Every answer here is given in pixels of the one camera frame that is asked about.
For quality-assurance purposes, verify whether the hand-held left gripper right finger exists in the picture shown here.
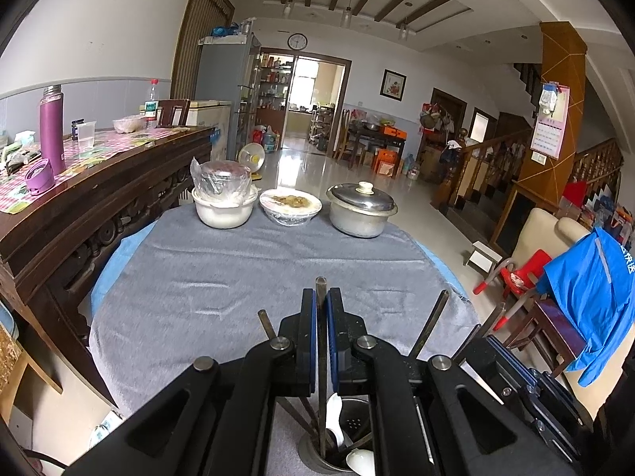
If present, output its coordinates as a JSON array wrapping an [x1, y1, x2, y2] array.
[[327, 288, 583, 476]]

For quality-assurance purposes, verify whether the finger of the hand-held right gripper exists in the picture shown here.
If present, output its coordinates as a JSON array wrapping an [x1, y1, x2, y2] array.
[[459, 334, 543, 405]]

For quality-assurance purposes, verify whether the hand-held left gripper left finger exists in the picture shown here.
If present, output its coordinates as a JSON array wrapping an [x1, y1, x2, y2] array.
[[64, 288, 319, 476]]

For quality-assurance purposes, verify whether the dark chopstick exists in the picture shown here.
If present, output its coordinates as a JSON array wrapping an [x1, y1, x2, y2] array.
[[316, 276, 329, 459], [256, 309, 281, 345], [408, 290, 450, 360], [454, 302, 507, 359]]

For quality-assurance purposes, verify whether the metal utensil holder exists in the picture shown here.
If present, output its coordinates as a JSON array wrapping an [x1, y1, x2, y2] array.
[[296, 395, 380, 475]]

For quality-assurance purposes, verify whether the dark wooden stool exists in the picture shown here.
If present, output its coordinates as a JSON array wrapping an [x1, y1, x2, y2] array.
[[503, 297, 589, 375]]

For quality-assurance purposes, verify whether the white ceramic spoon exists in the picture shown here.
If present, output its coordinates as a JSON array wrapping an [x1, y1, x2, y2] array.
[[325, 393, 349, 449], [344, 448, 377, 476]]

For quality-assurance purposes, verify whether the red plastic stool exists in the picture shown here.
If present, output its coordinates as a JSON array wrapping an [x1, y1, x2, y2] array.
[[472, 249, 554, 333]]

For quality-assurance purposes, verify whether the blue jacket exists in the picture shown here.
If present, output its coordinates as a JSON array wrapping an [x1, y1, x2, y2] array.
[[538, 227, 635, 388]]

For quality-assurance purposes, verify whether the white step stool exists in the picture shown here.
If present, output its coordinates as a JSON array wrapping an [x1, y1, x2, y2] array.
[[463, 240, 505, 274]]

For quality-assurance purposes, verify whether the metal pot with lid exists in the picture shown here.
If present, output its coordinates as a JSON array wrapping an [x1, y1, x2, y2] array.
[[325, 181, 399, 239]]

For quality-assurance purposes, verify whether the beige armchair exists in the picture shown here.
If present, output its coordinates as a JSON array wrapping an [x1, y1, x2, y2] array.
[[508, 207, 606, 308]]

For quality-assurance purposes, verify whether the wrapped bowl of food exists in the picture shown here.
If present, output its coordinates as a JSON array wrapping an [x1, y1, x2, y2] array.
[[259, 188, 323, 227]]

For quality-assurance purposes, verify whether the white bowl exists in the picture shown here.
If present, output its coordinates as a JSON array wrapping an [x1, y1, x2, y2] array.
[[191, 186, 260, 230]]

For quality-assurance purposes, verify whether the white floor fan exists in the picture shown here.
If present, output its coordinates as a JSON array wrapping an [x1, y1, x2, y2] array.
[[237, 142, 267, 180]]

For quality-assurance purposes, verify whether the wooden stair railing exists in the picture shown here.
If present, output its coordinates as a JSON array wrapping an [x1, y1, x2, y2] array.
[[431, 128, 535, 211]]

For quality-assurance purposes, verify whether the dark wooden dining table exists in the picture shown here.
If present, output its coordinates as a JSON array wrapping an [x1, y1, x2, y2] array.
[[346, 121, 408, 169]]

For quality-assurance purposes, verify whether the light blue under cloth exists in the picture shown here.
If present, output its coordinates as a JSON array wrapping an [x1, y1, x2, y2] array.
[[90, 223, 470, 323]]

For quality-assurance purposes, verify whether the white power strip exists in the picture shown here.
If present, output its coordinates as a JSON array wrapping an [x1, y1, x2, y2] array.
[[90, 411, 124, 449]]

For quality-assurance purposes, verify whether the dark carved wooden sideboard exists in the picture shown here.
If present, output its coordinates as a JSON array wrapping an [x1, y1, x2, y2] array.
[[0, 126, 215, 410]]

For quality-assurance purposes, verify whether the glass display cabinet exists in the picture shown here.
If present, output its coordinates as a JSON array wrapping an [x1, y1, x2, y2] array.
[[254, 54, 294, 127]]

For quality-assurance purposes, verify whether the dark wooden chair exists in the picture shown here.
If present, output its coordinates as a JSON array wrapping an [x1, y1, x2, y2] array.
[[156, 98, 192, 130]]

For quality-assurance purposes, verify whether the grey refrigerator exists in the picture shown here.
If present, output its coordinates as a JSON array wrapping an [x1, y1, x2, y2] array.
[[193, 35, 262, 159]]

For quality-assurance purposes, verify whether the light wooden side table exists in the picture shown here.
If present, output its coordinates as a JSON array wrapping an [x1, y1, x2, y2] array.
[[0, 324, 64, 410]]

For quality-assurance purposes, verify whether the plastic-covered small bowl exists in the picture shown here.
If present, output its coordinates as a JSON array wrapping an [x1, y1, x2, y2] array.
[[112, 115, 147, 134]]

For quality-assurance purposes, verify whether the pink checkered table cover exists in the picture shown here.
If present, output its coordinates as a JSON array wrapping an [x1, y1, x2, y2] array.
[[0, 126, 199, 215]]

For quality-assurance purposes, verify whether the clear water bottle red cap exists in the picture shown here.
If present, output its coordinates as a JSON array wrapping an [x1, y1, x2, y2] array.
[[145, 78, 160, 130]]

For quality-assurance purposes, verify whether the orange wooden pillar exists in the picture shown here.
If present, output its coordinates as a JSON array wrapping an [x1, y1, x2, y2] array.
[[513, 21, 589, 211]]

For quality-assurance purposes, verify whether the light blue plastic tray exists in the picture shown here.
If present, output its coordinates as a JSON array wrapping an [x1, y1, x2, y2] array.
[[0, 301, 21, 354]]

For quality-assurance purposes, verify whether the clear plastic cup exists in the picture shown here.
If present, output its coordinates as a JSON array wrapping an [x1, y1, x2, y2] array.
[[76, 120, 96, 152]]

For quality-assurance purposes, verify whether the purple thermos lid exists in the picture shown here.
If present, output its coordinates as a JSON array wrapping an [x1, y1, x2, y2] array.
[[25, 159, 56, 196]]

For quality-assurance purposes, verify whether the purple thermos flask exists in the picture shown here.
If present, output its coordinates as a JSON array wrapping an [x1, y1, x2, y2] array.
[[40, 86, 67, 176]]

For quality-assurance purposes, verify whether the pile of snack packets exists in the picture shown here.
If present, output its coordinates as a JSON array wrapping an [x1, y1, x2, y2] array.
[[0, 129, 46, 180]]

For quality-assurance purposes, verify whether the pink wall calendar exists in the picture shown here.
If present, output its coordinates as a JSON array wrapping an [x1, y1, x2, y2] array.
[[530, 82, 570, 160]]

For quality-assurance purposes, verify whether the framed wall picture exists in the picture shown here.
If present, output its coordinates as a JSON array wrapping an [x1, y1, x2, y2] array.
[[380, 69, 408, 102]]

